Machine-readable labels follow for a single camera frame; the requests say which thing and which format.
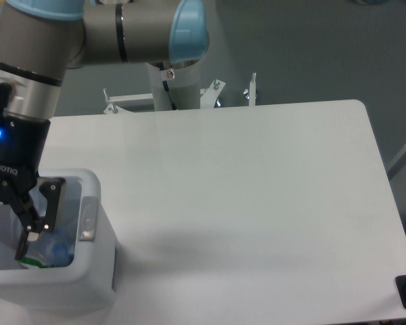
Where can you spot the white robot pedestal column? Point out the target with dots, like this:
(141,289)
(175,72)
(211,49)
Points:
(175,86)

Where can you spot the white pedestal base bracket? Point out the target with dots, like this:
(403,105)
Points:
(209,98)

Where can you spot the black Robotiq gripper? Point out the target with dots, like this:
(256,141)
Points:
(21,147)

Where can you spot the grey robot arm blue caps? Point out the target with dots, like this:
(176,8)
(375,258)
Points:
(39,42)

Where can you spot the white plastic trash can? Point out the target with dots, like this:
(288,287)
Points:
(88,282)

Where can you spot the clear water bottle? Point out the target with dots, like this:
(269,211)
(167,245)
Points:
(55,249)

